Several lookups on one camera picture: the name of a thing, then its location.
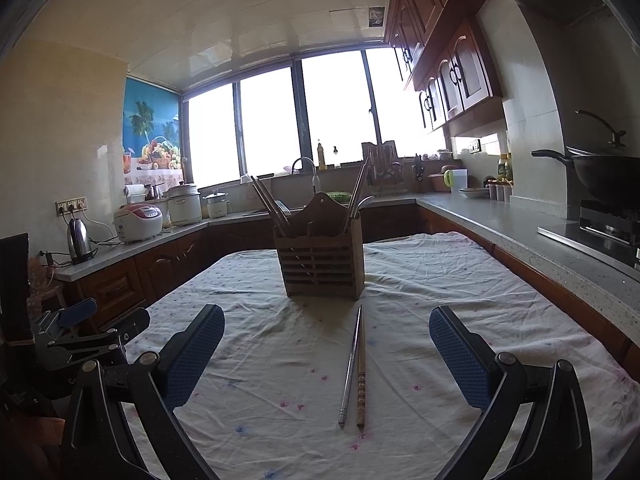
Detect black power cord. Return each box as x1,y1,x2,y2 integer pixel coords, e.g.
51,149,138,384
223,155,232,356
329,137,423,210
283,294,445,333
40,207,124,269

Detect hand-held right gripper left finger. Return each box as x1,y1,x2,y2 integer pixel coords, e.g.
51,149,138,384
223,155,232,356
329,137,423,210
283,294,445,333
60,304,226,480

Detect knife block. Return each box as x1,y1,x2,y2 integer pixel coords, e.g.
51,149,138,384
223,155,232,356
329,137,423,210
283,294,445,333
411,154,427,193

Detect large white cooker pot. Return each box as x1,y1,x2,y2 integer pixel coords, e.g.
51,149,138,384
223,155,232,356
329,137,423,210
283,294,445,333
166,182,203,227

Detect wooden utensil holder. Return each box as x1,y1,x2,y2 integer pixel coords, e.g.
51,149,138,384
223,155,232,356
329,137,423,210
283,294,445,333
273,191,366,301

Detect kitchen faucet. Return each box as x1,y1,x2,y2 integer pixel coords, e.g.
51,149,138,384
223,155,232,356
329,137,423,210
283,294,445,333
291,157,321,194

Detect stainless steel kettle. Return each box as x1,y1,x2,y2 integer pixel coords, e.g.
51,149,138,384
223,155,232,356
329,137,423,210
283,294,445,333
66,217,97,265

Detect black wok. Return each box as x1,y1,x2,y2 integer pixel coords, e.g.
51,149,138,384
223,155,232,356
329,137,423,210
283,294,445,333
531,146,640,211

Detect clear pitcher green handle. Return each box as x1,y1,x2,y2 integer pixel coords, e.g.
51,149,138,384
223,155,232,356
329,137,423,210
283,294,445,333
444,168,469,195

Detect small white electric pot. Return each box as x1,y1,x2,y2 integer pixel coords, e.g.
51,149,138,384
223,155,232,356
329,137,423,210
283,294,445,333
202,189,234,219

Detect metal chopstick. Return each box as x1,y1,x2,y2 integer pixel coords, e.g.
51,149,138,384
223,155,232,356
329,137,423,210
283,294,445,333
338,304,363,430
352,165,372,221
347,157,370,220

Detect dish drying rack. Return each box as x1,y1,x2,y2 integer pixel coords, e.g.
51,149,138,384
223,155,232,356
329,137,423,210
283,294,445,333
361,141,407,196

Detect wall power outlet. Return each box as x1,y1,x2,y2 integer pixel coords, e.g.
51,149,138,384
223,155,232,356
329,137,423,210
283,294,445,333
56,197,88,217

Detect gas stove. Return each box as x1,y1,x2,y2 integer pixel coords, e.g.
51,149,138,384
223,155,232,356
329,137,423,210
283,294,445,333
537,199,640,267

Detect wooden wall cabinets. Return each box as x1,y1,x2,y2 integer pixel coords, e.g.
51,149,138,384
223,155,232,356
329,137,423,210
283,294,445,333
384,0,506,134

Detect pink lidded container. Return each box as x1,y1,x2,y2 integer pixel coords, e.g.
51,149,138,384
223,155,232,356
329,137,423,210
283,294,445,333
429,165,451,193

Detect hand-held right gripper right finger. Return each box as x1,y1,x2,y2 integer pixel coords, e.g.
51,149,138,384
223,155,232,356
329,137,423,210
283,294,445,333
429,305,594,480

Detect white printed tablecloth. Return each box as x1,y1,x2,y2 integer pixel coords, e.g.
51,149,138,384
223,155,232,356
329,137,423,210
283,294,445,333
122,231,640,480

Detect white rice cooker red top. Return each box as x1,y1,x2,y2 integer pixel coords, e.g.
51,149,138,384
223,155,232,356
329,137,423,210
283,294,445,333
113,203,164,244

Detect kitchen sink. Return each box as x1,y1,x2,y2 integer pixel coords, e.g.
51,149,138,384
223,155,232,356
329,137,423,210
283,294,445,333
243,206,301,218

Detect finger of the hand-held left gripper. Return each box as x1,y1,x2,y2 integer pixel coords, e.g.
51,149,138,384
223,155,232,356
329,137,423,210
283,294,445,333
47,307,152,361
37,297,99,341

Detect kitchen window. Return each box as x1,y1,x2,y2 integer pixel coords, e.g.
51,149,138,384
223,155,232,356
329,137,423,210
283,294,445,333
180,47,448,189

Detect beach and fruit poster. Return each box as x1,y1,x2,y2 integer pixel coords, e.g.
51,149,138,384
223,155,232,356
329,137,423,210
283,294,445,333
122,77,185,186

